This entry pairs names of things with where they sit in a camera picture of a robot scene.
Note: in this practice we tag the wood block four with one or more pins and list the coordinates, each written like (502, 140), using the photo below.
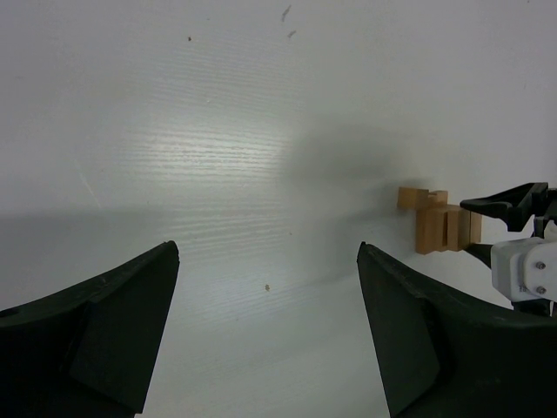
(431, 230)

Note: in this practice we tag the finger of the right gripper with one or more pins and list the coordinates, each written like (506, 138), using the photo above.
(515, 206)
(481, 252)

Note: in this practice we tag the small wood cube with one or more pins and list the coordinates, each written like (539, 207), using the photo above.
(410, 198)

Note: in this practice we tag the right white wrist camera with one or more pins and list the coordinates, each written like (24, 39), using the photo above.
(525, 269)

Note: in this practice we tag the wood block one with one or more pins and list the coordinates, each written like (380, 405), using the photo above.
(471, 229)

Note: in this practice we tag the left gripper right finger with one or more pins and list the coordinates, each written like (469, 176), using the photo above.
(445, 353)

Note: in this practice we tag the wood block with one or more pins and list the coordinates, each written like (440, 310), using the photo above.
(437, 199)

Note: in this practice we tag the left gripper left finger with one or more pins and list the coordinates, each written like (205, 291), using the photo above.
(90, 349)

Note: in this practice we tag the wood block three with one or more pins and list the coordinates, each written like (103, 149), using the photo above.
(458, 228)

